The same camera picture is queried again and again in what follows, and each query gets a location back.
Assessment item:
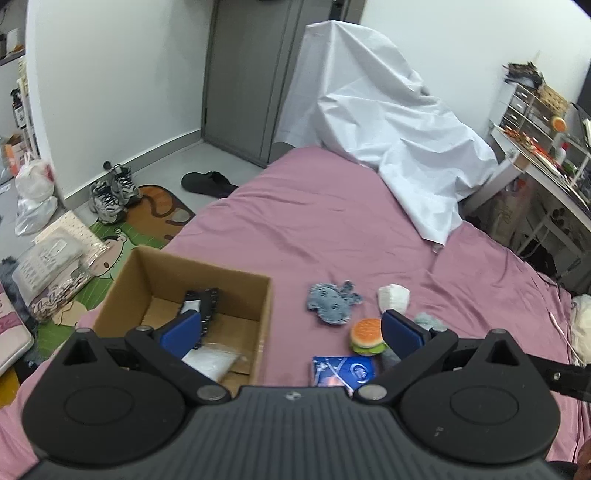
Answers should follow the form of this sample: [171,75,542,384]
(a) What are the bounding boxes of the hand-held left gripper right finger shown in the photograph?
[353,310,528,401]

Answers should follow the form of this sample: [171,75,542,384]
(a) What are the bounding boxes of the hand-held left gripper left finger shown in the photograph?
[60,310,232,407]

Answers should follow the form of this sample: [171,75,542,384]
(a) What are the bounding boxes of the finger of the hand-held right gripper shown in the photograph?
[526,352,591,403]

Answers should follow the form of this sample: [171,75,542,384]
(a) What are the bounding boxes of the grey fluffy cloth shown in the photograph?
[413,312,450,332]

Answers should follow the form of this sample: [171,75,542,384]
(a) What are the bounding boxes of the burger plush toy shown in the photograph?
[349,318,389,356]

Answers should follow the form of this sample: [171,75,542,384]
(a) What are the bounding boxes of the white cup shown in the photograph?
[377,283,412,320]

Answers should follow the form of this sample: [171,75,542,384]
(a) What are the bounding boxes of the brown cardboard box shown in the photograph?
[93,245,273,398]

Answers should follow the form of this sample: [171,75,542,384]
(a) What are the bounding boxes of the blue tissue packet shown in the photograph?
[311,355,378,394]

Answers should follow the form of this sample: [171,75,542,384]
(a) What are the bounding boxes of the grey-blue plush toy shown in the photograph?
[305,280,366,326]

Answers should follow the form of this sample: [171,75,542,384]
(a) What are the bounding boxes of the black lace cloth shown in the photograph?
[178,287,221,348]

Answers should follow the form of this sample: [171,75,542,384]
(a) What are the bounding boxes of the white plastic packet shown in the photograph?
[181,347,243,383]

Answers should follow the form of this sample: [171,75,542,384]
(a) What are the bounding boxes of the white fluffy cloth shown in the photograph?
[570,294,591,371]

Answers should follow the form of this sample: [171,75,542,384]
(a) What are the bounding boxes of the patterned clear bag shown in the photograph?
[27,244,112,324]

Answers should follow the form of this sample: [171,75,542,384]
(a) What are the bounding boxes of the cartoon floor mat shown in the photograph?
[34,184,197,357]

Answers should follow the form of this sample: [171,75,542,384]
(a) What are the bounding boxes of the grey white sneaker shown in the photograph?
[112,164,143,206]
[89,180,128,226]

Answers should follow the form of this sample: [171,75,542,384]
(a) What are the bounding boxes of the cream perforated board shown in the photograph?
[33,210,105,259]

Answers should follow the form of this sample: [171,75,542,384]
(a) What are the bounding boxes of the clear packaged bedding bag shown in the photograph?
[11,228,89,306]

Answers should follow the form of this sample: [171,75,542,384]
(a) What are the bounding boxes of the black slipper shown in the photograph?
[180,170,239,199]

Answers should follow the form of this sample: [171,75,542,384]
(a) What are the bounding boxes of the pink bed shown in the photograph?
[0,147,591,474]

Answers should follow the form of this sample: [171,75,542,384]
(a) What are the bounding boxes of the brown paper bag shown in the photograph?
[488,186,528,246]

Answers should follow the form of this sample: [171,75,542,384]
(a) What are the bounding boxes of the clear plastic bag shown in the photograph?
[14,196,59,236]

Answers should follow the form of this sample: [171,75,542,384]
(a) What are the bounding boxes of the white desk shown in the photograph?
[488,124,591,278]

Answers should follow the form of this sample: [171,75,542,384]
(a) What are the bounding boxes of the white red plastic bag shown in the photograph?
[14,154,59,204]

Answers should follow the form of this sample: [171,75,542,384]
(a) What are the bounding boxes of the white sheet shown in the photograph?
[274,20,500,246]

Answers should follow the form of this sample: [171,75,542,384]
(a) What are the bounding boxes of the clear drawer organizer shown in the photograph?
[501,83,556,138]

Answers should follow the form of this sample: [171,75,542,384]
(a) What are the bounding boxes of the grey door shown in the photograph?
[200,0,366,168]

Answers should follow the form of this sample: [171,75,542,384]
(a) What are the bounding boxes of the dark bottle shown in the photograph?
[10,88,29,131]

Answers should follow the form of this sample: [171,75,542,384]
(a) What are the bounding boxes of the wicker basket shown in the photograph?
[537,84,570,116]

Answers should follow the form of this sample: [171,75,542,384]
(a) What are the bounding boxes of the white shelf unit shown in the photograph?
[0,27,40,185]

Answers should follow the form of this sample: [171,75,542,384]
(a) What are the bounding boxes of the white cable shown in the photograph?
[547,311,583,361]

